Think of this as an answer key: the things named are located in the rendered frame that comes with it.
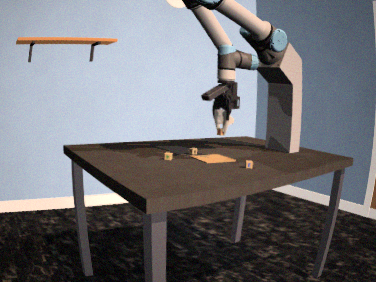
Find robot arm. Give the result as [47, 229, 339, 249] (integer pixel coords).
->
[182, 0, 287, 101]

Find orange square mat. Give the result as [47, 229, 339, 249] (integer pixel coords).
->
[190, 154, 236, 163]

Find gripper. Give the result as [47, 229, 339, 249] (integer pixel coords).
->
[212, 80, 240, 135]

